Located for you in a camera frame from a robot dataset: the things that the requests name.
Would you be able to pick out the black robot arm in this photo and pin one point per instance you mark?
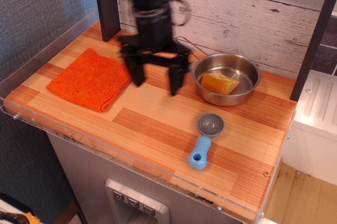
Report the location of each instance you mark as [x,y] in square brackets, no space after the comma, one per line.
[149,5]

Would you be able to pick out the dark right frame post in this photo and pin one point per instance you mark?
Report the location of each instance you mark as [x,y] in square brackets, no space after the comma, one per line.
[316,38]

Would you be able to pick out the silver dispenser panel with buttons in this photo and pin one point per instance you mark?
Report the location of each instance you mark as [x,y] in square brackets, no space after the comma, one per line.
[131,206]

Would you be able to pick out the clear acrylic table guard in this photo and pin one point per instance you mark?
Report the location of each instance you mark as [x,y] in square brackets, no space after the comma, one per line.
[153,133]

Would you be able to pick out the blue grey toy spoon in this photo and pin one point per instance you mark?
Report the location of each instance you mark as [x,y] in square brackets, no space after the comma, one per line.
[209,125]

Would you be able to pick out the grey toy fridge cabinet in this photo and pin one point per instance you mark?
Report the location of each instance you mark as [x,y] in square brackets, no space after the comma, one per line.
[87,173]

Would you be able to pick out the orange cheese wedge toy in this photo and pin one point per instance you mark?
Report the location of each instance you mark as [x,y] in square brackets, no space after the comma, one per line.
[219,83]

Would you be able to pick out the dark frame post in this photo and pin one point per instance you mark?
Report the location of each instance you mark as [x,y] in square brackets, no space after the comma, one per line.
[109,18]
[316,38]

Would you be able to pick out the white cabinet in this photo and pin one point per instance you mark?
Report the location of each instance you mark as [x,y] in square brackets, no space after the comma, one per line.
[310,145]

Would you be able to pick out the stainless steel pan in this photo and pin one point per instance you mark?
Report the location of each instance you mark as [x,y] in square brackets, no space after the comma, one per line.
[234,66]

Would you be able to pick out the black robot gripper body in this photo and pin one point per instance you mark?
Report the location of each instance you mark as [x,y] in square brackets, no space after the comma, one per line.
[154,43]

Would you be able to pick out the dark left frame post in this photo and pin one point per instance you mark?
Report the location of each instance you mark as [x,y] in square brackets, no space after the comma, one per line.
[109,18]

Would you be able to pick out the orange knitted cloth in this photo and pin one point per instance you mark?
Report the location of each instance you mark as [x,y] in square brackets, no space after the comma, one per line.
[91,81]

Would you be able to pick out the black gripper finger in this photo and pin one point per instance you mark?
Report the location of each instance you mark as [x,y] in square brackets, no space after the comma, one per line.
[176,75]
[135,69]

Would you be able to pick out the black orange object bottom left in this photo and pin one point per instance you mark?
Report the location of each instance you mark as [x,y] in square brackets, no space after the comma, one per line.
[19,218]

